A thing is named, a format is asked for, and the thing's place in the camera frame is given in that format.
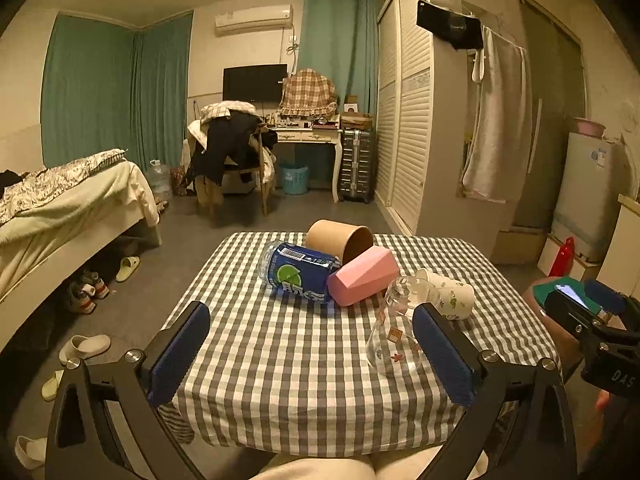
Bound narrow green curtain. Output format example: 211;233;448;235
132;10;195;162

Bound hanging white towel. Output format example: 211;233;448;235
460;27;532;204

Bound patterned duvet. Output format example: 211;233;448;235
0;148;127;227

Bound clear water jug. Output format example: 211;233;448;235
146;158;174;201

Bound plaid cloth cover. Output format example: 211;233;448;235
278;67;340;119

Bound dark glass door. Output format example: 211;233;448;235
512;0;589;232

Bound white desk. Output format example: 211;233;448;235
260;126;344;205

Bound clear printed glass cup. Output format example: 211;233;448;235
365;276;442;379

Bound brown paper cup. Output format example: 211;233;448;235
305;219;375;267

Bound green curtain behind desk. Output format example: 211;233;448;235
298;0;379;114

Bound large cardboard box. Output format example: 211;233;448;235
492;229;549;266

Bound plaid blanket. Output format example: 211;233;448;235
199;100;257;124

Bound wooden chair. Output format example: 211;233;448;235
187;110;279;220

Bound white fridge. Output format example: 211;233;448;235
552;132;632;264

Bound person's right forearm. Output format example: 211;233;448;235
579;394;640;480

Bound checkered tablecloth table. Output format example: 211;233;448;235
157;231;564;449

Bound white air conditioner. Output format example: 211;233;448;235
214;4;294;37

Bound person's leg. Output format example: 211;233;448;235
259;454;377;480
372;441;489;480

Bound black clothes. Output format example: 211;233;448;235
182;110;279;192

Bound blue waste basket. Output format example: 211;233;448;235
279;162;310;196

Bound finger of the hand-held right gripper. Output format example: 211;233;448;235
584;278;640;317
544;283;602;337

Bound pair of sneakers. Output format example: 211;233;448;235
66;269;110;314

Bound silver suitcase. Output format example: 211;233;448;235
337;128;376;205

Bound red bottle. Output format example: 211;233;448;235
554;236;576;277

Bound pink basin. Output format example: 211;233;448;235
572;117;607;137

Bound white side cabinet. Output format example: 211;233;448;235
597;194;640;292

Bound bed with cream sheet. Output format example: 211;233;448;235
0;149;164;357

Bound white printed paper cup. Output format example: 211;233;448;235
416;268;476;321

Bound white slatted wardrobe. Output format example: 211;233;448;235
374;0;507;237

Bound white slipper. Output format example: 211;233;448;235
58;334;112;366
13;435;49;471

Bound flat cardboard box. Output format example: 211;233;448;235
339;112;374;131

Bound pale yellow slipper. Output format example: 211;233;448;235
41;369;66;403

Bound black television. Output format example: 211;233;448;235
222;63;289;104

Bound person's right leg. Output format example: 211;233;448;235
372;441;489;480

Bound person's left leg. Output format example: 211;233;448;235
259;454;377;480

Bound wide green curtain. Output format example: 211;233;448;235
42;13;139;169

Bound green stool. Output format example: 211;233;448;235
530;275;602;312

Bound blue label plastic bottle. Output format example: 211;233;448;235
259;240;344;305

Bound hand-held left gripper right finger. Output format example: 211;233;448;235
411;302;581;480

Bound pink faceted cup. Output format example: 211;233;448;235
327;247;400;307

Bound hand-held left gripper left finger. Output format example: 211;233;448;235
45;301;211;480

